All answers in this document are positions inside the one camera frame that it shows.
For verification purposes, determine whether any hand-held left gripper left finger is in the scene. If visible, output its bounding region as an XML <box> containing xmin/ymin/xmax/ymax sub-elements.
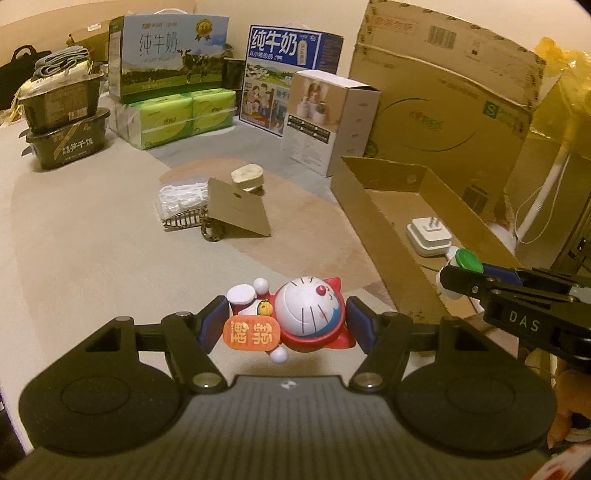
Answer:
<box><xmin>44</xmin><ymin>295</ymin><xmax>230</xmax><ymax>393</ymax></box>

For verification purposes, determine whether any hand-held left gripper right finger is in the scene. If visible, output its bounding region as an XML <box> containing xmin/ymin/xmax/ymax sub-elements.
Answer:
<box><xmin>346</xmin><ymin>295</ymin><xmax>525</xmax><ymax>393</ymax></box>

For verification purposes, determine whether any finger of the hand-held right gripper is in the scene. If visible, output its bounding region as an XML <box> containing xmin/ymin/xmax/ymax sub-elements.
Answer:
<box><xmin>481</xmin><ymin>267</ymin><xmax>583</xmax><ymax>291</ymax></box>
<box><xmin>438</xmin><ymin>265</ymin><xmax>497</xmax><ymax>302</ymax></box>

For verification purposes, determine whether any small green-capped white item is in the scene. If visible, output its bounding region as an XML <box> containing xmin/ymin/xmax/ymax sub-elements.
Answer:
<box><xmin>450</xmin><ymin>248</ymin><xmax>484</xmax><ymax>278</ymax></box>

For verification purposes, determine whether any blue cat figurine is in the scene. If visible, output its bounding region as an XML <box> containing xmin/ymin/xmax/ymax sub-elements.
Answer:
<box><xmin>223</xmin><ymin>276</ymin><xmax>356</xmax><ymax>364</ymax></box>

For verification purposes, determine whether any white power adapter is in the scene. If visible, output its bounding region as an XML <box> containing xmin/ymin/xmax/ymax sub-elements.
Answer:
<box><xmin>406</xmin><ymin>216</ymin><xmax>454</xmax><ymax>257</ymax></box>

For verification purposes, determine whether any shallow cardboard tray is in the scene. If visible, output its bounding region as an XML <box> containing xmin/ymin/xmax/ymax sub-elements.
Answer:
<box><xmin>331</xmin><ymin>156</ymin><xmax>526</xmax><ymax>325</ymax></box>

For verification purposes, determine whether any brown card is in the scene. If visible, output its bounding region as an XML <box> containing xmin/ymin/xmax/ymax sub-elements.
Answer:
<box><xmin>206</xmin><ymin>177</ymin><xmax>272</xmax><ymax>239</ymax></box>

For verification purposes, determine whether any clear bag of floss picks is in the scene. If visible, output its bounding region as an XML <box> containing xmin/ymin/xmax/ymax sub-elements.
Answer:
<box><xmin>156</xmin><ymin>179</ymin><xmax>209</xmax><ymax>223</ymax></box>

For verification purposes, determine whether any beige fused plug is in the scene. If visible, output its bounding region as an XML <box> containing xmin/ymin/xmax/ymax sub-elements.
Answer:
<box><xmin>230</xmin><ymin>164</ymin><xmax>265</xmax><ymax>195</ymax></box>

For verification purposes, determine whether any dark hair clip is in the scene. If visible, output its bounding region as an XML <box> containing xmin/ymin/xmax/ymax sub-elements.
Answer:
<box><xmin>162</xmin><ymin>210</ymin><xmax>206</xmax><ymax>230</ymax></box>

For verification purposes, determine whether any large brown cardboard box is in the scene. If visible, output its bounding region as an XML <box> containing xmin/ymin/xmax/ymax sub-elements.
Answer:
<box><xmin>346</xmin><ymin>0</ymin><xmax>549</xmax><ymax>223</ymax></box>

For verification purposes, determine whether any white product box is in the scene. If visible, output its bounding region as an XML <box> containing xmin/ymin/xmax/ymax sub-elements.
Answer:
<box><xmin>280</xmin><ymin>69</ymin><xmax>382</xmax><ymax>179</ymax></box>

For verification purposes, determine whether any green tissue pack bundle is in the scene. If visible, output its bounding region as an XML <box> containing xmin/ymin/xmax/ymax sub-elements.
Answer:
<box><xmin>110</xmin><ymin>88</ymin><xmax>238</xmax><ymax>151</ymax></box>

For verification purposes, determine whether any yellow plastic bag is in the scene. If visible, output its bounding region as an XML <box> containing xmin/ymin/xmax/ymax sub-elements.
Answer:
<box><xmin>531</xmin><ymin>36</ymin><xmax>591</xmax><ymax>140</ymax></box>

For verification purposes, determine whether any black food container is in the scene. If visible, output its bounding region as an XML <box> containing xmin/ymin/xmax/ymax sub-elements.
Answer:
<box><xmin>25</xmin><ymin>108</ymin><xmax>112</xmax><ymax>172</ymax></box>
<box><xmin>17</xmin><ymin>71</ymin><xmax>105</xmax><ymax>135</ymax></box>

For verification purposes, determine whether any dark blue milk carton box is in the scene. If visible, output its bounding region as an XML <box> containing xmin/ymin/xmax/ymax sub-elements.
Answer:
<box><xmin>239</xmin><ymin>24</ymin><xmax>345</xmax><ymax>138</ymax></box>

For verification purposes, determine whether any light blue cow milk box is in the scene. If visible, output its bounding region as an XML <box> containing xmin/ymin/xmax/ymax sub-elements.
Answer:
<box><xmin>109</xmin><ymin>14</ymin><xmax>230</xmax><ymax>105</ymax></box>

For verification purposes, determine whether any grey folded cloth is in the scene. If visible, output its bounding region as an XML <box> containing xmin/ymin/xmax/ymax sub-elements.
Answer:
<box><xmin>34</xmin><ymin>46</ymin><xmax>91</xmax><ymax>78</ymax></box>

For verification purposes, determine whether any black bag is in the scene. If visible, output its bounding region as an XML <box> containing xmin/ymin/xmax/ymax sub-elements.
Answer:
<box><xmin>0</xmin><ymin>45</ymin><xmax>45</xmax><ymax>112</ymax></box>

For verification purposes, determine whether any dark beaded bracelet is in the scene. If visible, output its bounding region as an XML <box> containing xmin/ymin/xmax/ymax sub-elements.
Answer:
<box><xmin>199</xmin><ymin>216</ymin><xmax>227</xmax><ymax>243</ymax></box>

